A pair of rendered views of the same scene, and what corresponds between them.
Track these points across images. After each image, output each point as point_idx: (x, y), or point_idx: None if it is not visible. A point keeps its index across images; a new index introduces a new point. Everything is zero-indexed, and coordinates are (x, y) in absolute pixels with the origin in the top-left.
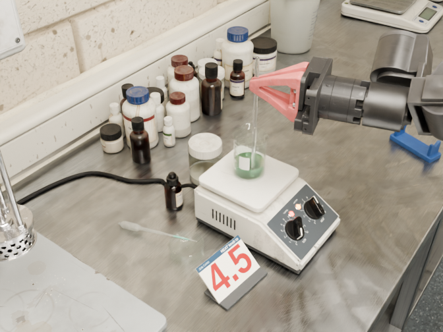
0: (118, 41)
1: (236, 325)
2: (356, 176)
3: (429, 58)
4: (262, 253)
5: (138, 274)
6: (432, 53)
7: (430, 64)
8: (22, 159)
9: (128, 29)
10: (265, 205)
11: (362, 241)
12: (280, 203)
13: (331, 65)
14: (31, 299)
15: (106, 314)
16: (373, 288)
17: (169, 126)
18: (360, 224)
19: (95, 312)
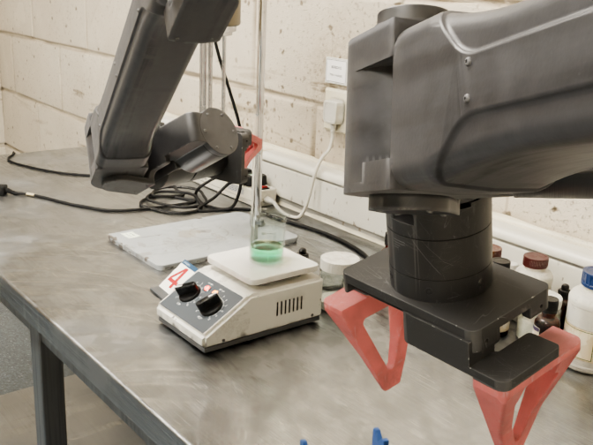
0: (531, 205)
1: (132, 290)
2: (293, 394)
3: (175, 132)
4: None
5: None
6: (187, 136)
7: (173, 139)
8: (377, 223)
9: (551, 202)
10: (210, 259)
11: (173, 364)
12: (220, 279)
13: (239, 142)
14: (218, 234)
15: (183, 250)
16: (108, 351)
17: None
18: (198, 370)
19: (188, 247)
